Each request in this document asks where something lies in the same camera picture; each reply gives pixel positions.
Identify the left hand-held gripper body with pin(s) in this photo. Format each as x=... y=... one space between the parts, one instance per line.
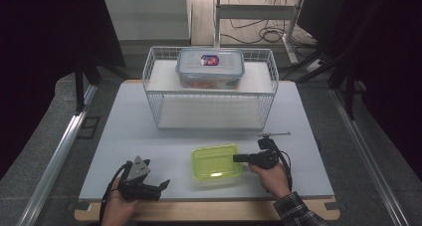
x=136 y=187

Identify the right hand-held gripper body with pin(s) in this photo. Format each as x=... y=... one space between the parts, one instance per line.
x=265 y=159

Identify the clear food container green lid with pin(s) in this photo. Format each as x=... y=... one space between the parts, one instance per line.
x=214 y=163

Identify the clear food container blue lid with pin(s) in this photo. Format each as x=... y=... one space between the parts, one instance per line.
x=209 y=68

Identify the person's right hand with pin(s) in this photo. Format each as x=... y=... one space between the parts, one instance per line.
x=273 y=181

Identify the person's left hand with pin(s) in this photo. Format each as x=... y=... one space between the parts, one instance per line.
x=117 y=212

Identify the white power strip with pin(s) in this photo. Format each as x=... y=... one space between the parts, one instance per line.
x=315 y=66

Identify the black metal stand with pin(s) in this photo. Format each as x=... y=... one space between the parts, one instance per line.
x=350 y=86
x=79 y=86

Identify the white cabinet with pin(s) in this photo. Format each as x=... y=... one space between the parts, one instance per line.
x=146 y=17

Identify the aluminium rail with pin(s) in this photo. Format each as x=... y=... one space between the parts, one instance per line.
x=368 y=156
x=54 y=159

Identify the white metal desk frame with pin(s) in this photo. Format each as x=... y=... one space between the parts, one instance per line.
x=255 y=12

